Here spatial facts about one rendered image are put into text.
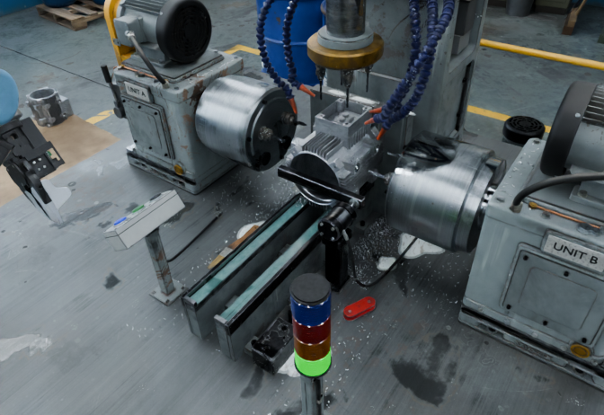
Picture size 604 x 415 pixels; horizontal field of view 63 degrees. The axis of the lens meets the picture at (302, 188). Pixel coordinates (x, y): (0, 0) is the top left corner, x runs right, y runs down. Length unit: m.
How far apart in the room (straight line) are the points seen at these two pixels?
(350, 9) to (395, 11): 0.23
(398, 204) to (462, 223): 0.14
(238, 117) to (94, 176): 0.66
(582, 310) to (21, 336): 1.23
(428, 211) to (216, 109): 0.64
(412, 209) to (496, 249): 0.19
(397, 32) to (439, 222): 0.52
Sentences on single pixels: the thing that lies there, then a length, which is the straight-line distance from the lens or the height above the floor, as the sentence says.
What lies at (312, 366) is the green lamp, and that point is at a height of 1.06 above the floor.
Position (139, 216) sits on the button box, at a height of 1.08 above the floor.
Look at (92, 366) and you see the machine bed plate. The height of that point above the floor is 0.80.
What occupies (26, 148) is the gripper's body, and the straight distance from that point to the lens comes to 1.10.
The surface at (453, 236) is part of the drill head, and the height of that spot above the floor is 1.03.
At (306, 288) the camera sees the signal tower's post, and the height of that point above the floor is 1.22.
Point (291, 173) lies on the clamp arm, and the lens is 1.26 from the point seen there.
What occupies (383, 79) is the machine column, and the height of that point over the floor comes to 1.17.
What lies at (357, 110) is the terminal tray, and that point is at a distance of 1.34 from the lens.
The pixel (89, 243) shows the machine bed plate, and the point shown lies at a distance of 1.55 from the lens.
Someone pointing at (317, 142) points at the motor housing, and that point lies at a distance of 1.24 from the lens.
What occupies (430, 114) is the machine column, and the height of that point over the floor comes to 1.10.
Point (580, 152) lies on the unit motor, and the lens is 1.00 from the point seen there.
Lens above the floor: 1.77
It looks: 38 degrees down
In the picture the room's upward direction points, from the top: 2 degrees counter-clockwise
